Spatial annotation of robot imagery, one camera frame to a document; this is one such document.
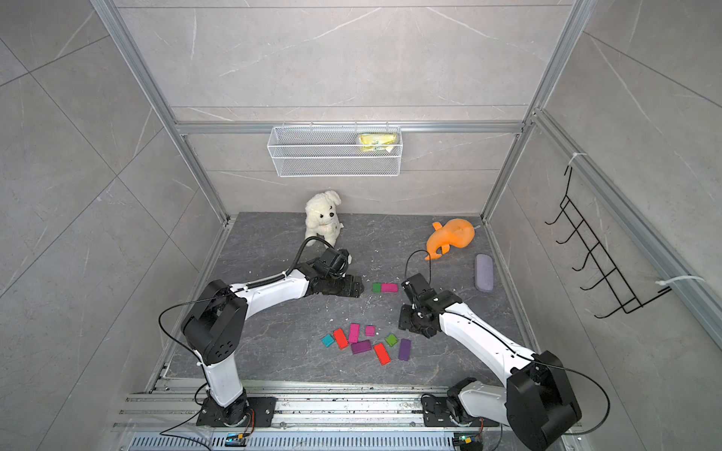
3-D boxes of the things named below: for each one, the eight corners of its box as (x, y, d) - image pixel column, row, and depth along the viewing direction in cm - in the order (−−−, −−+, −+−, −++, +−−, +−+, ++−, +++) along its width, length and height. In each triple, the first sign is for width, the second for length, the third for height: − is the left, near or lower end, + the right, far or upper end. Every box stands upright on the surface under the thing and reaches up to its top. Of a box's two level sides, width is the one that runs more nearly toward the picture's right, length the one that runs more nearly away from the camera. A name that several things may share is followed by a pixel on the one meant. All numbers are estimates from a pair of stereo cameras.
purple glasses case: (475, 290, 100) (477, 286, 97) (475, 256, 109) (477, 252, 107) (491, 293, 99) (494, 289, 96) (490, 259, 108) (492, 255, 106)
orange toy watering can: (427, 261, 108) (431, 248, 102) (413, 239, 115) (416, 226, 109) (473, 245, 113) (479, 233, 107) (457, 226, 120) (462, 213, 114)
